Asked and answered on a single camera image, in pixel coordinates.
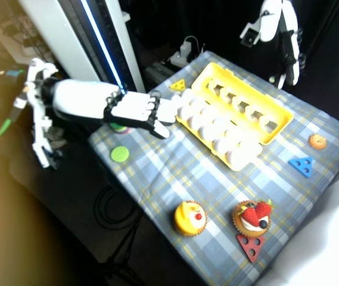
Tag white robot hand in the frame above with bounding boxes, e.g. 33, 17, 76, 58
51, 79, 184, 140
240, 0, 282, 48

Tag white plastic toy egg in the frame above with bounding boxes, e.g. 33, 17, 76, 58
183, 90, 200, 107
230, 129, 248, 147
195, 100, 212, 117
206, 133, 224, 150
207, 110, 223, 126
196, 124, 214, 141
241, 139, 262, 157
225, 150, 247, 169
177, 106, 193, 123
219, 120, 236, 136
216, 142, 235, 160
186, 115, 203, 132

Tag yellow egg carton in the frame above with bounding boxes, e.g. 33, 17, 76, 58
175, 61, 294, 172

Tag black backdrop curtain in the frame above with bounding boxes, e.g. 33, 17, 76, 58
118, 0, 339, 99

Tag green round disc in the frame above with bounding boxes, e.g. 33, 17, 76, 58
110, 145, 130, 163

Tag white robot body column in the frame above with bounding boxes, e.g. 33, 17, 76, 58
17, 0, 146, 94

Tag white plastic device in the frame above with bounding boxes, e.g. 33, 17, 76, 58
169, 35, 204, 68

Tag yellow triangle block with holes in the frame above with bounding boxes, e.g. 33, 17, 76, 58
169, 79, 187, 92

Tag blue plaid table cloth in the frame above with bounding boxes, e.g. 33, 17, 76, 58
88, 50, 339, 286

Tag orange round face cookie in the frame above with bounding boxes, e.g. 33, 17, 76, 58
308, 133, 328, 150

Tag blue triangle block with holes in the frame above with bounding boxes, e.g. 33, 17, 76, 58
288, 157, 315, 179

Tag toy cupcake with yellow topping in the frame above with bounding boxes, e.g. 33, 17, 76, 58
173, 200, 208, 238

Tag toy cupcake with strawberries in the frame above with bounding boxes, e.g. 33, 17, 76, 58
232, 198, 274, 238

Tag red triangle block with holes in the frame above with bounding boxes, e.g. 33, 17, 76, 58
236, 234, 266, 263

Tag colourful stacked ring toy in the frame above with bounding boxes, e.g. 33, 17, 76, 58
108, 121, 133, 135

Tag black coiled cable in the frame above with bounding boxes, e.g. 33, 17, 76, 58
93, 184, 142, 232

